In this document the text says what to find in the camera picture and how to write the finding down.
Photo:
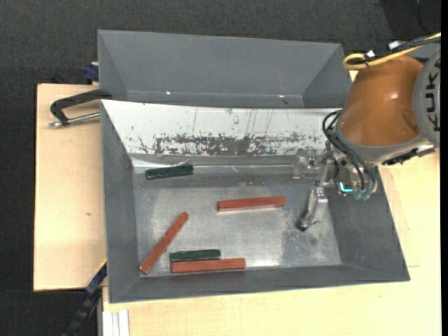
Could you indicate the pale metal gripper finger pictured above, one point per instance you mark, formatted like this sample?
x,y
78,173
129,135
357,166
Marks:
x,y
315,205
308,161

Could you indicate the red-brown flat block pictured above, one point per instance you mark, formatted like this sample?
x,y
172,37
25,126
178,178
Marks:
x,y
251,203
164,242
208,265

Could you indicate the grey metal bin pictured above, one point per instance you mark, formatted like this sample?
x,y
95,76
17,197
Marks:
x,y
245,233

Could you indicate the dark green flat block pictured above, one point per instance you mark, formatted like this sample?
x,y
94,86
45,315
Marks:
x,y
169,172
195,255

